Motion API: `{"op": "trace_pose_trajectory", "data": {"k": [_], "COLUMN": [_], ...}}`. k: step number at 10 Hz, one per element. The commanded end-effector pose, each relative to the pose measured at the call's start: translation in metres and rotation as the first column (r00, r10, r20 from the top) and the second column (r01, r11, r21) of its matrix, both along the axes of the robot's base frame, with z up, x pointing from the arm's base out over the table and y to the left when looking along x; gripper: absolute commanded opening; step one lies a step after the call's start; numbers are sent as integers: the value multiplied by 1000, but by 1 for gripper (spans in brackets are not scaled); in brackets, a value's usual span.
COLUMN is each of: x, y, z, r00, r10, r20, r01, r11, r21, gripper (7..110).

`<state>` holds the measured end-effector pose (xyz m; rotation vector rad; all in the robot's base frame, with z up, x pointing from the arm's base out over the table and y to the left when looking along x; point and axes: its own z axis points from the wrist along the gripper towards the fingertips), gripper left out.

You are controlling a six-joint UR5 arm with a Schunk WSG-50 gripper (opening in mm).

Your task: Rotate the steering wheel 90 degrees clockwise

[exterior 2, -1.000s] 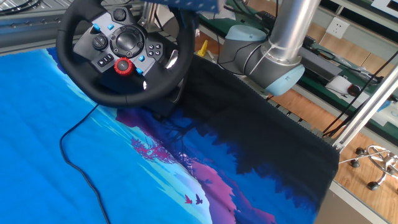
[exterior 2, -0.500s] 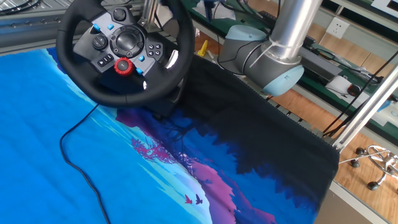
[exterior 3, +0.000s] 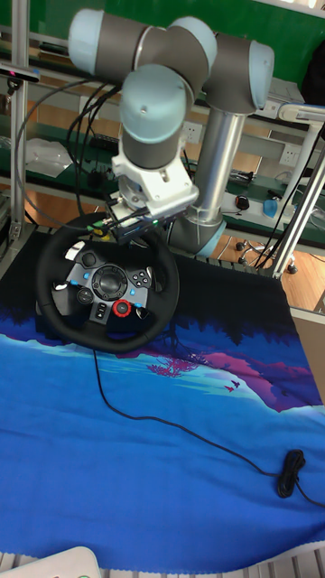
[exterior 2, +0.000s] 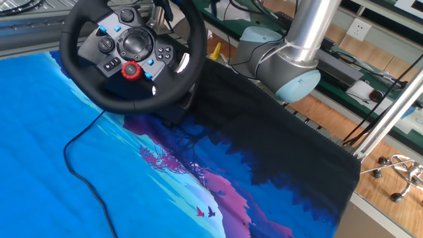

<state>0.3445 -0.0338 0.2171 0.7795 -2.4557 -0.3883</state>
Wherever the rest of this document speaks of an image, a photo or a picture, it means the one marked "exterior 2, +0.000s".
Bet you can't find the blue landscape print cloth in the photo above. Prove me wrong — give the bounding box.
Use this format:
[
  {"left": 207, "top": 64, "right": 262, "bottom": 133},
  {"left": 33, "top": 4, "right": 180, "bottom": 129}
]
[{"left": 0, "top": 49, "right": 362, "bottom": 238}]

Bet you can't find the black usb cable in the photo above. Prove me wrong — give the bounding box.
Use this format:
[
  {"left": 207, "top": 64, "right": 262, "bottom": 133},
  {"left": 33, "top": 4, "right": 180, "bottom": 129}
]
[{"left": 62, "top": 110, "right": 119, "bottom": 238}]

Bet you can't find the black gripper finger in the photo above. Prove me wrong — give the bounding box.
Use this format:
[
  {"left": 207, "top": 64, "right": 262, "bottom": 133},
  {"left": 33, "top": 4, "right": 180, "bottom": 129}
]
[{"left": 161, "top": 0, "right": 175, "bottom": 23}]

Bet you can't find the black racing steering wheel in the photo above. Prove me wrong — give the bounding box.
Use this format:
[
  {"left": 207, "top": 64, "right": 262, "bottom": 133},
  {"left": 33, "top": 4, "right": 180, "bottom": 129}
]
[{"left": 59, "top": 0, "right": 208, "bottom": 115}]

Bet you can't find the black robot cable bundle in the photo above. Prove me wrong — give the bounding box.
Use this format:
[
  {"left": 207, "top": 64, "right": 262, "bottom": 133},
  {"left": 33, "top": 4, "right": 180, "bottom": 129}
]
[{"left": 223, "top": 0, "right": 300, "bottom": 79}]

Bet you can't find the black computer mouse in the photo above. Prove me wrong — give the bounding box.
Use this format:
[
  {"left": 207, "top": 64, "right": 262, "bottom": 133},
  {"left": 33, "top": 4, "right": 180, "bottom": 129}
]
[{"left": 367, "top": 88, "right": 385, "bottom": 103}]

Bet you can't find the chrome office chair base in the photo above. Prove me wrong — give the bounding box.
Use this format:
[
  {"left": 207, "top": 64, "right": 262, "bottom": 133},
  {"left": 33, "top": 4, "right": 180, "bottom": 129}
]
[{"left": 359, "top": 153, "right": 423, "bottom": 204}]

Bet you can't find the yellow plastic piece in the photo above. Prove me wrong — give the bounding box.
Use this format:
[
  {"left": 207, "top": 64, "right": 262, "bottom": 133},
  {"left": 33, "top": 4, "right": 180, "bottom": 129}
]
[{"left": 209, "top": 42, "right": 222, "bottom": 61}]

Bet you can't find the aluminium frame post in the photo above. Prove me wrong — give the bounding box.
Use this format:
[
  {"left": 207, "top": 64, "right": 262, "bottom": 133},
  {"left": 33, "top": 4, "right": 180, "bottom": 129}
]
[{"left": 352, "top": 68, "right": 423, "bottom": 163}]

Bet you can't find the white wall socket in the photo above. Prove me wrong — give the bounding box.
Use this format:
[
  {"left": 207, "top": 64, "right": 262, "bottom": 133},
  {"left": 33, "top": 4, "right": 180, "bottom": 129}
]
[{"left": 346, "top": 17, "right": 373, "bottom": 42}]

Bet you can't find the small blue object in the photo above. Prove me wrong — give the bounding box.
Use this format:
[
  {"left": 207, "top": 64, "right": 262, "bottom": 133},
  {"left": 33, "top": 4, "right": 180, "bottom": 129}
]
[{"left": 400, "top": 104, "right": 418, "bottom": 120}]

